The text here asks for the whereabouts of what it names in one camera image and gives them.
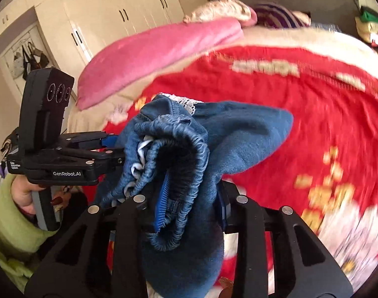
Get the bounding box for red floral blanket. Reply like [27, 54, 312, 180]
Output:
[83, 46, 378, 289]

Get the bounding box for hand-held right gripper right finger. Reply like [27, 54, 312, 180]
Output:
[215, 180, 354, 298]

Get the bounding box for white hanging handbag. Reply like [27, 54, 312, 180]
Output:
[12, 53, 24, 79]

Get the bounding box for person's green jacket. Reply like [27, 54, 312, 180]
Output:
[0, 248, 40, 292]

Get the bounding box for cream wardrobe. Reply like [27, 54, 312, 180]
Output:
[0, 0, 192, 79]

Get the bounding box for person's left forearm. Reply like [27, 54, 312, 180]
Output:
[0, 174, 57, 255]

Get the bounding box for purple striped cloth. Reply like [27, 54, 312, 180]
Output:
[253, 2, 311, 29]

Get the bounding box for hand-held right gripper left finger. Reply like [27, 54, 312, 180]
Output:
[24, 169, 177, 298]

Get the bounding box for black hanging handbag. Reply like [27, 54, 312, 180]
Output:
[23, 45, 37, 81]

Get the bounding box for person's left hand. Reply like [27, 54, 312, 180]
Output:
[10, 178, 73, 216]

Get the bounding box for blue pants with lace hem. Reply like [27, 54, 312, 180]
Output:
[94, 93, 294, 298]

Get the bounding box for pile of mixed clothes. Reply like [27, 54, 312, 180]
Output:
[355, 6, 378, 66]

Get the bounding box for pink blanket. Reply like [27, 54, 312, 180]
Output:
[76, 17, 245, 111]

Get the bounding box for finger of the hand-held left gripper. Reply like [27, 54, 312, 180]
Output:
[52, 147, 126, 172]
[57, 131, 119, 149]

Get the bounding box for pale floral pillow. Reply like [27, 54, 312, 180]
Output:
[183, 0, 258, 28]

